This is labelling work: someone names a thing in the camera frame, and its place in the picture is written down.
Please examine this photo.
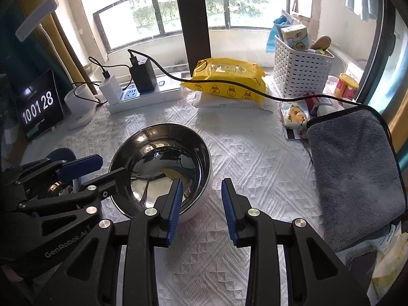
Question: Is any yellow curtain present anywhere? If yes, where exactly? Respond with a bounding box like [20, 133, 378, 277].
[41, 0, 87, 85]

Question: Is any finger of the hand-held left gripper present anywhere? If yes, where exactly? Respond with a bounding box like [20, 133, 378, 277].
[17, 167, 132, 240]
[5, 154, 103, 193]

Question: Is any white soft packet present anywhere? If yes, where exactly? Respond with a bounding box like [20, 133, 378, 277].
[192, 91, 274, 114]

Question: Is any yellow wipes packet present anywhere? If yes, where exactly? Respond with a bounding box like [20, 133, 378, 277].
[181, 57, 266, 103]

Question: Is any white desk lamp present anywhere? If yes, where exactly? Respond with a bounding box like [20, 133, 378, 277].
[15, 0, 98, 130]

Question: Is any steel bowl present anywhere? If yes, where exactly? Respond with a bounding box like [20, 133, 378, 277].
[108, 126, 213, 224]

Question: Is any white charger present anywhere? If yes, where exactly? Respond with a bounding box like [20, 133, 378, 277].
[99, 76, 124, 104]

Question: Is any brown rounded object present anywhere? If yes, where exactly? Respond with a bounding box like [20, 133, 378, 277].
[308, 35, 332, 52]

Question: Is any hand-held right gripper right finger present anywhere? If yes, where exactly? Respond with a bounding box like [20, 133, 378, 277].
[221, 178, 372, 306]

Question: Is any thick black cable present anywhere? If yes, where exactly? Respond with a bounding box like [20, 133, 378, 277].
[127, 49, 394, 154]

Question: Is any white plastic basket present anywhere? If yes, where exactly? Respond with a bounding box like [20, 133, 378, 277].
[273, 35, 335, 98]

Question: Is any black charger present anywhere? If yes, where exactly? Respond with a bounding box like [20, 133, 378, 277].
[128, 61, 157, 94]

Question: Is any pale yellow packet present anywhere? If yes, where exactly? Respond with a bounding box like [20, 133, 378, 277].
[371, 223, 408, 300]

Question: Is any red can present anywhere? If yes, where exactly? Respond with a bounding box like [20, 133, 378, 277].
[334, 73, 360, 101]

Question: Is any red white box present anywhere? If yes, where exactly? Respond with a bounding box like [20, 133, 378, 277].
[303, 92, 334, 115]

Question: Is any duck print packet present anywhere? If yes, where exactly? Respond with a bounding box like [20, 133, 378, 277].
[282, 100, 311, 131]

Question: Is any dark vertical post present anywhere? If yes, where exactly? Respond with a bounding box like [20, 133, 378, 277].
[172, 0, 213, 68]

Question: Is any blue white packet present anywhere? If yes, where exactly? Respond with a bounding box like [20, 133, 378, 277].
[266, 14, 302, 53]

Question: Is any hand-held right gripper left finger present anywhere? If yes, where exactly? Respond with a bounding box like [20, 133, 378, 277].
[33, 178, 184, 306]

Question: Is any black tablet clock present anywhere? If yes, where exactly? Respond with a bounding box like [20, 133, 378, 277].
[16, 69, 64, 142]

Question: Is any window with dark frame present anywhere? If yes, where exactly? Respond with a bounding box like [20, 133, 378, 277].
[92, 0, 319, 53]

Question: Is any white textured tablecloth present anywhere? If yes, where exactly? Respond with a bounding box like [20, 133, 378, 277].
[19, 92, 351, 306]

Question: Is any grey towel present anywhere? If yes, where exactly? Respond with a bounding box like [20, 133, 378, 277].
[306, 105, 407, 252]

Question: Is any white power strip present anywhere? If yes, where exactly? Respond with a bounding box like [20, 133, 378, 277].
[106, 76, 185, 113]

